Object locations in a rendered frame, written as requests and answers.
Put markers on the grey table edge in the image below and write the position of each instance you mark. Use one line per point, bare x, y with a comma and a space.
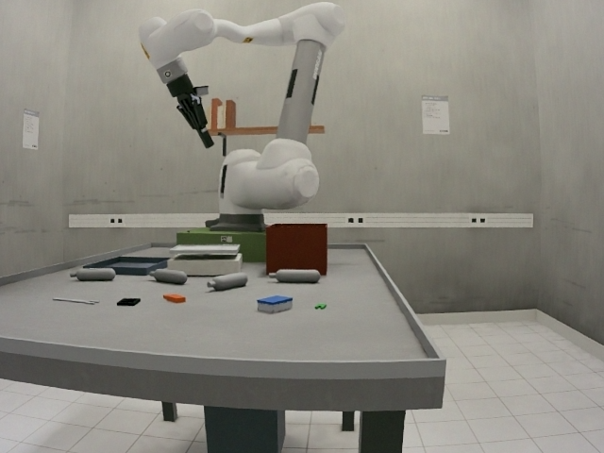
235, 367

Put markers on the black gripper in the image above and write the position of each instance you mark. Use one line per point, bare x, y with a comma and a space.
181, 88

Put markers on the orange block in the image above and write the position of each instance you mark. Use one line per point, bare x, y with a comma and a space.
175, 298

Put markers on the red open box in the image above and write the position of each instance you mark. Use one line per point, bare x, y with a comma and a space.
296, 247

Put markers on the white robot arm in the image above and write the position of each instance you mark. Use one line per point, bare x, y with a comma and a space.
283, 177

